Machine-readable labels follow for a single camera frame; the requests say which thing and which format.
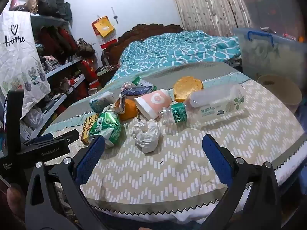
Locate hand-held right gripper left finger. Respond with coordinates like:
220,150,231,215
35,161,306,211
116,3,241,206
25,135,111,230

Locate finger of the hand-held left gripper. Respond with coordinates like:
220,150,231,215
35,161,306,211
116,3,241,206
54,129,80,144
23,133,54,146

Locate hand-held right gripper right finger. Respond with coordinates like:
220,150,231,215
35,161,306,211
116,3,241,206
202,134,281,230

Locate yellow red cardboard box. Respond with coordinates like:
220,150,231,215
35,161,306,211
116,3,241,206
80,113,99,145

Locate green packet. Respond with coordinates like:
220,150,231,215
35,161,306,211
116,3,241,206
88,110,126,149

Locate tissue pack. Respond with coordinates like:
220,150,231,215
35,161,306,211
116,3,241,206
89,92,117,113

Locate large clear plastic bottle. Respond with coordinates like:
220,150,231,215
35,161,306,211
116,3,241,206
189,84,247,128

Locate silver foil wrapper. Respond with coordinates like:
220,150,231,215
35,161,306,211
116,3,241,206
120,81,138,93
115,95,126,114

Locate orange peel half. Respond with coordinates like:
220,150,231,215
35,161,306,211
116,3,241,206
119,98,140,121

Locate small green label bottle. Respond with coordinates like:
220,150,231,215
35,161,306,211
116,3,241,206
160,102,190,125

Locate white paper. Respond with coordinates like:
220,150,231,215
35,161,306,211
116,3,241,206
131,119,161,154

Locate blue white carton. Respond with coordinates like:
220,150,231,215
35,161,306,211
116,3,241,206
121,86,154,99

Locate pink paper cup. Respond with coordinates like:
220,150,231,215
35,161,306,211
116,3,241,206
134,89,172,121

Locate green white carton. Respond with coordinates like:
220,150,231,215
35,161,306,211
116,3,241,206
132,76,158,94

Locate beige waste basket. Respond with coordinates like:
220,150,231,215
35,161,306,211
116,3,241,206
257,74,303,112

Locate person's left hand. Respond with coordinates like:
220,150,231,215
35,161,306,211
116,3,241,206
6,186,26,223

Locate white plastic bag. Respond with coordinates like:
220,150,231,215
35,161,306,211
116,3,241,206
23,107,44,128

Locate zigzag patterned bed sheet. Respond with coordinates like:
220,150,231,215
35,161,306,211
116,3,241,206
42,62,305,225

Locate white printed bag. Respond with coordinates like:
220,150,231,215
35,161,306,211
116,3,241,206
0,11,51,122

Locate red gift box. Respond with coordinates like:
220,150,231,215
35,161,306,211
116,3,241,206
80,59,99,92

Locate grey metal shelf rack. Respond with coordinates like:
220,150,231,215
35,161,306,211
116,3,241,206
20,13,97,140

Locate dark wooden nightstand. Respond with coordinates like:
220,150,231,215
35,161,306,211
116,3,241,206
96,65,120,87

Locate brown handbag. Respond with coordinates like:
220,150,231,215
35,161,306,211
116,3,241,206
76,38,96,57

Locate red handbag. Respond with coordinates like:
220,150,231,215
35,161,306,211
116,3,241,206
39,26,78,56

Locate teal patterned blanket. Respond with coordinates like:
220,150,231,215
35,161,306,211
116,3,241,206
106,30,242,87

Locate black handbag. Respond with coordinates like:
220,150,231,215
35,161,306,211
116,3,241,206
37,0,58,16
56,0,73,21

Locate hanging keys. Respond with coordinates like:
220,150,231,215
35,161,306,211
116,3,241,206
111,7,119,25

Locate carved wooden headboard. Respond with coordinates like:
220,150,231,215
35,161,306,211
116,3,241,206
101,24,184,68

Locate beige leaf print curtain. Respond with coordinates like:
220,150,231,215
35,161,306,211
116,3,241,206
167,0,251,33

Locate red yellow wall calendar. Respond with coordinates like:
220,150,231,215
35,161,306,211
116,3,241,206
91,16,118,50

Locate clear storage box blue handle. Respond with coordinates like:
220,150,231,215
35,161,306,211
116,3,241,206
233,27,307,83

